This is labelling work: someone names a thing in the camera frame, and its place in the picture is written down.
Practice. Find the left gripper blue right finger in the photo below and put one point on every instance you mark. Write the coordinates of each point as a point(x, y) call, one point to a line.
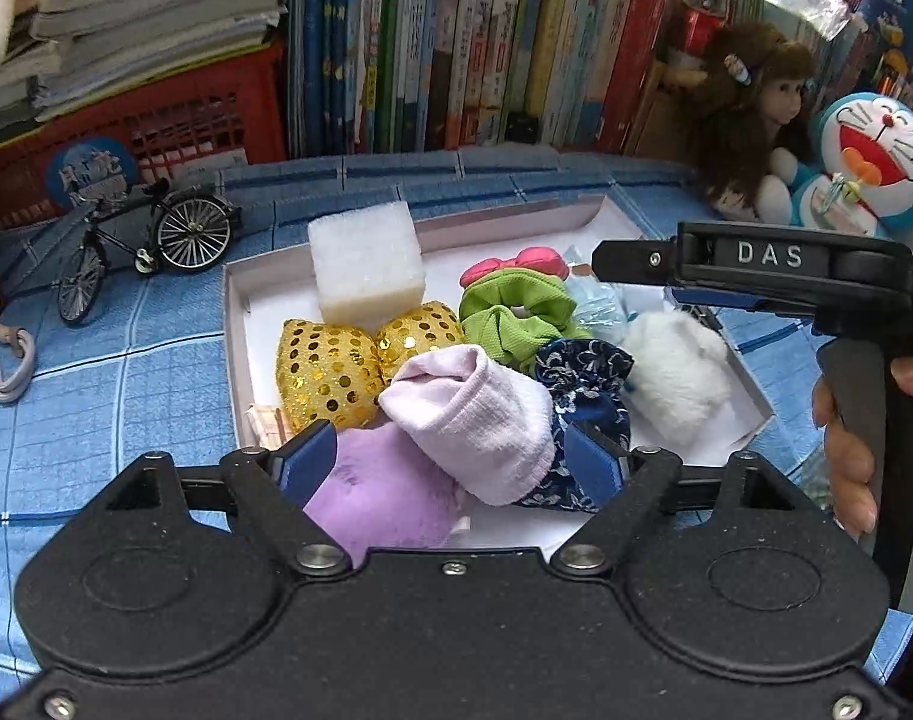
point(599, 463)

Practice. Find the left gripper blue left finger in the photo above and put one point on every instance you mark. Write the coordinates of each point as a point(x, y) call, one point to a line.
point(300, 466)

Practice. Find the purple fluffy heart plush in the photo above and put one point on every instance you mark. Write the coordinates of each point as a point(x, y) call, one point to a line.
point(384, 493)

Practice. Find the navy floral scrunchie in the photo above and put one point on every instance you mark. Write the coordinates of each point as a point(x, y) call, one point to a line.
point(585, 379)

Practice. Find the gold sequin bow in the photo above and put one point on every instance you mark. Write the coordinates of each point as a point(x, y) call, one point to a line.
point(336, 372)

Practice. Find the pink towel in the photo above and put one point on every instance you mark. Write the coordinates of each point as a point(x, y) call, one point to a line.
point(484, 424)

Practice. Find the white fluffy plush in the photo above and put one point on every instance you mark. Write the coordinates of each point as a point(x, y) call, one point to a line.
point(679, 379)

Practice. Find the green striped cloth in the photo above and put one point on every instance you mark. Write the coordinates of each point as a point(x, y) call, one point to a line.
point(600, 308)

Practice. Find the green scrunchie with pink bow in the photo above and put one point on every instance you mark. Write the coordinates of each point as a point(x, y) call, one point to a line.
point(514, 307)

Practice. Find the white foam block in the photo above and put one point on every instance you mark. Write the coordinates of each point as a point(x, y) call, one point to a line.
point(367, 264)

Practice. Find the beige plush piece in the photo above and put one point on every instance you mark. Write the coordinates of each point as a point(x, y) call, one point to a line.
point(269, 425)

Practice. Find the person's right hand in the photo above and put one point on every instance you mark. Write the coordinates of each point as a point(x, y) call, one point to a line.
point(850, 464)

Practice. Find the blue Doraemon plush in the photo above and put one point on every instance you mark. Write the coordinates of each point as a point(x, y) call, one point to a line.
point(861, 181)

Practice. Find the brown haired doll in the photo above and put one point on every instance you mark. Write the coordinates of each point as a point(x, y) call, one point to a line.
point(748, 103)

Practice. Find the miniature black bicycle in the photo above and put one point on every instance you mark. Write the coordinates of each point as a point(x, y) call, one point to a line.
point(190, 230)

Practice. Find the red plastic crate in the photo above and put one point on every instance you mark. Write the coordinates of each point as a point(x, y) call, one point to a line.
point(167, 128)

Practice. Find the row of upright books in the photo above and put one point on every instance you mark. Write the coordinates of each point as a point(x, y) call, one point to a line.
point(408, 76)

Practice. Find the stack of flat books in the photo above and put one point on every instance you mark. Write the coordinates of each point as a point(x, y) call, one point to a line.
point(65, 54)

